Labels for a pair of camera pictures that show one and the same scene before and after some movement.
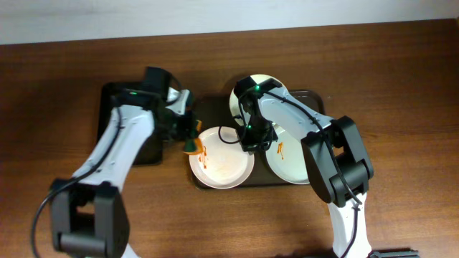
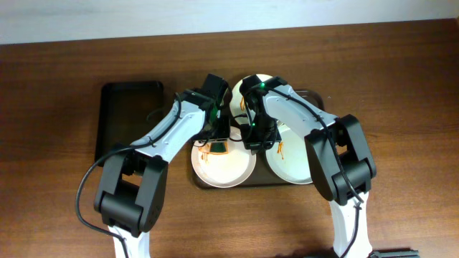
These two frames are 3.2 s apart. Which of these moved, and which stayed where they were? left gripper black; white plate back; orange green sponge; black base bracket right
Moved: orange green sponge; left gripper black
Stayed: black base bracket right; white plate back
